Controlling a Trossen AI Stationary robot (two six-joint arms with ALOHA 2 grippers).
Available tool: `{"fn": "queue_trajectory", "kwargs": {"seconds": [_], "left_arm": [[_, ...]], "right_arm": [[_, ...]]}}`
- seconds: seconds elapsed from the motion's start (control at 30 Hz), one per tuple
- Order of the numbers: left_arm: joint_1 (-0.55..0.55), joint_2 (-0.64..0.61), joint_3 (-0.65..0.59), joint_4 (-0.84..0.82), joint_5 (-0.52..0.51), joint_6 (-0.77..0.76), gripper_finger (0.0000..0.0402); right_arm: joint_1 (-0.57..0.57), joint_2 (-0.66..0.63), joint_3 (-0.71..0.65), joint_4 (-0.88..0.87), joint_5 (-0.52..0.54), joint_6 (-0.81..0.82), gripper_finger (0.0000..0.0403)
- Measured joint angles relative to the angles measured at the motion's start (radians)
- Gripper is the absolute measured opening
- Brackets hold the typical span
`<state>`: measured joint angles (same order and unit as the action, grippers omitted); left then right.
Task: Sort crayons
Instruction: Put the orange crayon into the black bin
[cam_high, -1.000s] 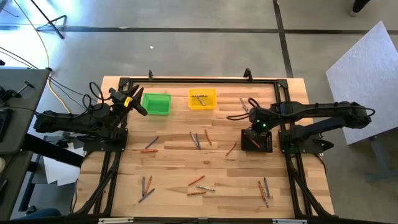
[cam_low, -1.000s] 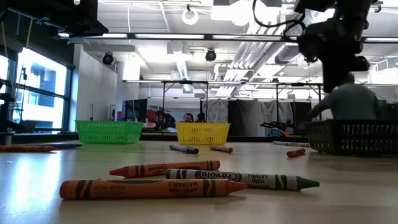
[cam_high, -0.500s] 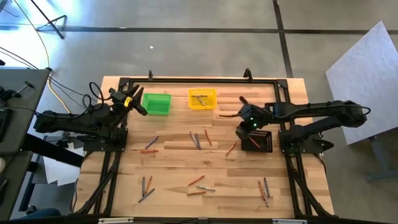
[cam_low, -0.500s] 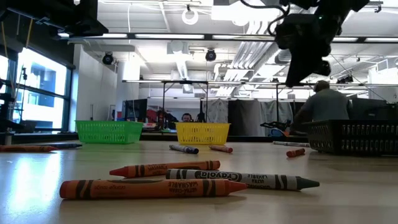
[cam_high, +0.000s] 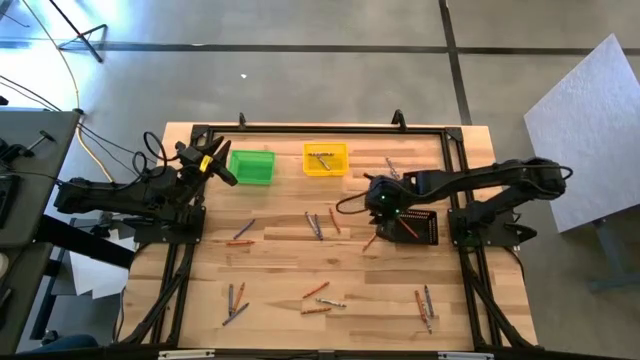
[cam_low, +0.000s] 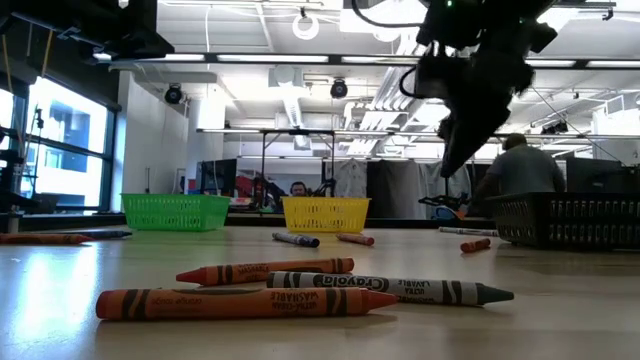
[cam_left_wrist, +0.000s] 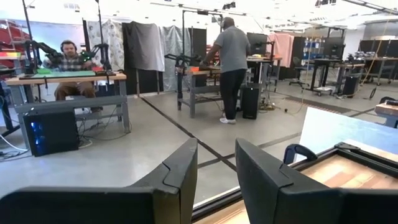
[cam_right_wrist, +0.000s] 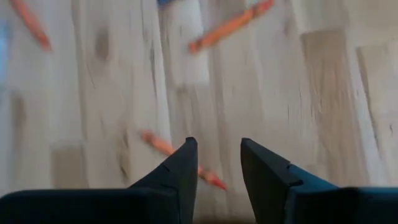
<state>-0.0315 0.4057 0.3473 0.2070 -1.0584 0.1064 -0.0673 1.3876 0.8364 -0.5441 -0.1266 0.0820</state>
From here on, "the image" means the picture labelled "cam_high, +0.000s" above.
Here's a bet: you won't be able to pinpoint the black keyboard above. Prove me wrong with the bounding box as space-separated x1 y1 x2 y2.
0 173 21 232

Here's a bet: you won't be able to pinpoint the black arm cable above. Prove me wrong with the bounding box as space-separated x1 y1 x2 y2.
130 130 170 177
334 191 374 216

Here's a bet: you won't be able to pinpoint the black aluminium table frame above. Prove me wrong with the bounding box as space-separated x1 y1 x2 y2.
117 122 540 351

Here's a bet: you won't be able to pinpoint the pencils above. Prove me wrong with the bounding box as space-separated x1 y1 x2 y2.
221 301 251 328

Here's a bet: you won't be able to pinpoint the silver bracket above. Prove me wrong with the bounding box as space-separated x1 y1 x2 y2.
157 349 217 360
437 351 495 360

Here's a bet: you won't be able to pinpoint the dark grey desk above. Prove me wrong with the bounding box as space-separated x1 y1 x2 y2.
0 242 59 354

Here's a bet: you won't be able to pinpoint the grey side desk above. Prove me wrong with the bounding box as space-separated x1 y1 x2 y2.
0 109 81 251

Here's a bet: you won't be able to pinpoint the light grey flat panel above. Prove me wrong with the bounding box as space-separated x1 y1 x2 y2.
523 33 640 234

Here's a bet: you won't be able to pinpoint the white paper sheet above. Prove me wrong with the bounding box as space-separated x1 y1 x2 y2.
68 227 137 301

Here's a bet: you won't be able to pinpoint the black floor cable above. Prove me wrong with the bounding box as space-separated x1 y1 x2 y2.
0 73 64 113
77 122 151 176

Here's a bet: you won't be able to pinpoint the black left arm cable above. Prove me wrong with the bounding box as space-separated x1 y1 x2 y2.
130 130 170 177

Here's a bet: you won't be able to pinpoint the green plastic basket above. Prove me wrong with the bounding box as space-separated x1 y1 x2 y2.
227 148 277 187

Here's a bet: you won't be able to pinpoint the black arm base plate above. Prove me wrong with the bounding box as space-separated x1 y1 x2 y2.
447 207 539 250
133 207 207 245

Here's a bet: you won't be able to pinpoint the yellow plastic basket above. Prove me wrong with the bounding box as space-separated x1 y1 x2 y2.
302 141 350 178

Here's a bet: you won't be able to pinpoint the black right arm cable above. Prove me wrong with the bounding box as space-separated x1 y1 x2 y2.
334 191 374 216

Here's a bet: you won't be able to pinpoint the grey metal table frame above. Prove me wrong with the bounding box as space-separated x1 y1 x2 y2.
585 217 640 295

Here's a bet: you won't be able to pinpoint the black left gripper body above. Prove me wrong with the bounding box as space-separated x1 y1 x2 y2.
175 141 239 187

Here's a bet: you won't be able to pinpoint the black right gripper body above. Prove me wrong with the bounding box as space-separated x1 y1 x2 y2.
366 174 408 243

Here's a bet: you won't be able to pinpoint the black desk beam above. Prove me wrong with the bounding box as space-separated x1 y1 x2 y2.
33 213 137 270

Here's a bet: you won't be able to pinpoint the black plastic basket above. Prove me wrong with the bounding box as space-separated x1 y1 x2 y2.
394 208 440 246

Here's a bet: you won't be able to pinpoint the dark blue rounded object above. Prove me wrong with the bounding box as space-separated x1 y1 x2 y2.
19 332 100 354

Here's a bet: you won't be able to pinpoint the yellow cable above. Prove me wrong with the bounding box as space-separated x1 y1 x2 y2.
19 0 121 194

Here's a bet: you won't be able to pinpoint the black desk tool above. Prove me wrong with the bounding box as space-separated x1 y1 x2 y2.
0 128 57 164

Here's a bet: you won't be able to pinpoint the black floor stand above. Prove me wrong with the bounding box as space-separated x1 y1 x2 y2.
47 0 110 65

